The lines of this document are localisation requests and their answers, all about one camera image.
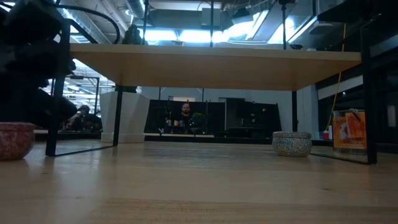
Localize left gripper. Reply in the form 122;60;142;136
0;40;79;129

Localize pink patterned candle tin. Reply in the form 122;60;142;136
0;121;37;161

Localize wooden shelf riser black legs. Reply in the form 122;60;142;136
45;17;379;166

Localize white speckled bowl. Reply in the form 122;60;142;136
272;131;313;157

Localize person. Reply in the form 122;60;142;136
174;102;196;128
67;105;102;131

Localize black partition screen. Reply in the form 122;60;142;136
144;98;282;138

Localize yellow extension cable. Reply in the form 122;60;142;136
325;23;348;131

